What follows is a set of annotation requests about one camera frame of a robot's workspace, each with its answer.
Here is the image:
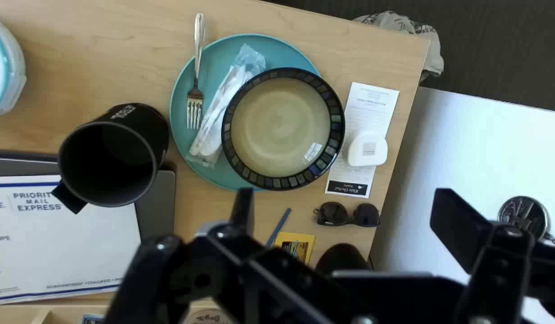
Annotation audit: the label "crumpled white plastic bag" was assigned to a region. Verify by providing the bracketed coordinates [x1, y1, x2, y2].
[355, 9, 446, 81]

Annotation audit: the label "small yellow card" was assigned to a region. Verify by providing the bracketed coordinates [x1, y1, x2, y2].
[274, 232, 318, 264]

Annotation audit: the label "white priority mail envelope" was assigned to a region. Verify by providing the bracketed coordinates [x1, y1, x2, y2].
[0, 172, 143, 306]

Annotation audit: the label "thin blue pen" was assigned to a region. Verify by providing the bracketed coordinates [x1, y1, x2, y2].
[265, 207, 294, 248]

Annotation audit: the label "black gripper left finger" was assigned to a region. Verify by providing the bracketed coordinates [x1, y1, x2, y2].
[103, 187, 355, 324]

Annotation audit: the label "black rounded object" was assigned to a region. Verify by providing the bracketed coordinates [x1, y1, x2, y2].
[314, 243, 373, 275]

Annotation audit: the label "light blue plate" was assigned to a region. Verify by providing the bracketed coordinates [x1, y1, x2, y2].
[168, 32, 325, 192]

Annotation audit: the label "black sunglasses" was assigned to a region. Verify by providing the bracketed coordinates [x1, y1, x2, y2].
[314, 199, 382, 228]

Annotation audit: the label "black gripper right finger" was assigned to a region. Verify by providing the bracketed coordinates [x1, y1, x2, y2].
[429, 187, 555, 324]

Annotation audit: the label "white square plug adapter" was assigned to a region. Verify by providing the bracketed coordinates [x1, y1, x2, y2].
[346, 129, 390, 169]

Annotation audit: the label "brown bowl with dark rim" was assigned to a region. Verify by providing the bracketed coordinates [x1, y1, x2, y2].
[220, 66, 346, 192]

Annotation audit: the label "white and teal container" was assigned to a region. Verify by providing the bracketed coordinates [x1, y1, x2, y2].
[0, 14, 29, 118]

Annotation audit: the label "round black dial object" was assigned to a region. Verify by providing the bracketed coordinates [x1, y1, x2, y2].
[498, 194, 552, 239]

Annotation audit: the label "plastic-wrapped cutlery packet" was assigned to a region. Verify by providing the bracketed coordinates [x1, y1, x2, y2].
[186, 41, 269, 169]

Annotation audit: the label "white paper leaflet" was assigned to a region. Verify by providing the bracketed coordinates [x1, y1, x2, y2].
[325, 81, 402, 199]

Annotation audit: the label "black mug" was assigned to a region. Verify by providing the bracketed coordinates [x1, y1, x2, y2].
[51, 102, 172, 214]

